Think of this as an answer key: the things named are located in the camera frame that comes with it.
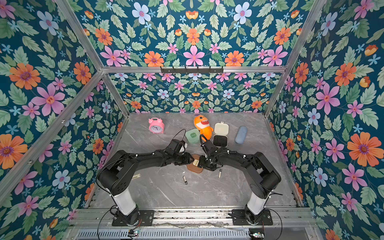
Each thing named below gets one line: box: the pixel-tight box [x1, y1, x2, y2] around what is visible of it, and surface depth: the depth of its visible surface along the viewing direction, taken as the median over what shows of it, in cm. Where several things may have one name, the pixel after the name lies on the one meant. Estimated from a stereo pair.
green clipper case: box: [185, 128, 200, 144], surface depth 106 cm
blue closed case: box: [234, 125, 248, 145], surface depth 107 cm
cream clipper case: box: [212, 121, 229, 148], surface depth 110 cm
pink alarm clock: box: [148, 117, 165, 134], surface depth 104 cm
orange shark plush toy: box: [193, 115, 214, 142], surface depth 106 cm
